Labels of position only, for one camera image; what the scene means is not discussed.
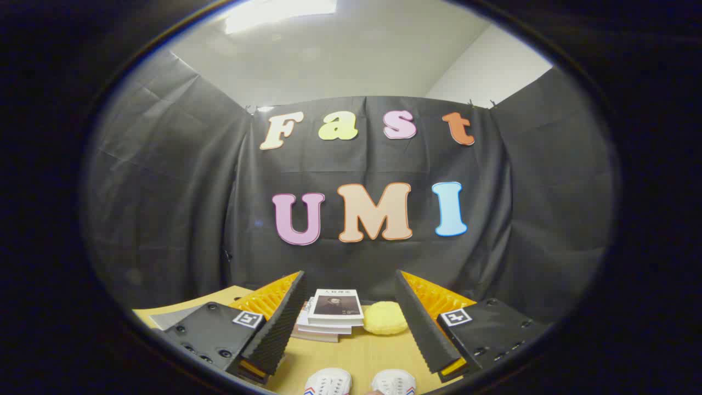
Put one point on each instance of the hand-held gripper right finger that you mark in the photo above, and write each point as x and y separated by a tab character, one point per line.
419	323

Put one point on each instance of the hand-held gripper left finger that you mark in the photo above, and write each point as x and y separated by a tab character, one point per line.
279	323

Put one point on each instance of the white canvas shoe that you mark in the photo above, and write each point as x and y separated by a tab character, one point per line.
394	382
329	381

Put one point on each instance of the yellow round plush toy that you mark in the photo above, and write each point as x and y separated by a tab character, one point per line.
385	318

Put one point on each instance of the pinkish brown book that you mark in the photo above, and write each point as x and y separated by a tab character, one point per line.
312	337

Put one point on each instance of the plain white book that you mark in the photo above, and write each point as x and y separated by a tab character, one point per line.
323	329

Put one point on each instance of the white portrait cover book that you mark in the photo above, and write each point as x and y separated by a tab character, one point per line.
335	307

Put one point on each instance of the black backdrop cloth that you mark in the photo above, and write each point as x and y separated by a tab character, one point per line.
164	192

